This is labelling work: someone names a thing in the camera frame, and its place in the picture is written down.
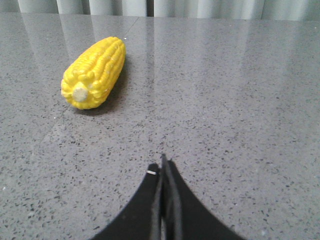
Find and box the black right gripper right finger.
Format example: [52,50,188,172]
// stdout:
[161,153,243,240]

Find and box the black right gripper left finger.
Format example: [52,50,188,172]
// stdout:
[93,163,163,240]

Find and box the yellow corn cob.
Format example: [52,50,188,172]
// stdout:
[60,36,126,110]

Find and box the white pleated curtain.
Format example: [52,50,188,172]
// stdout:
[0,0,320,21]

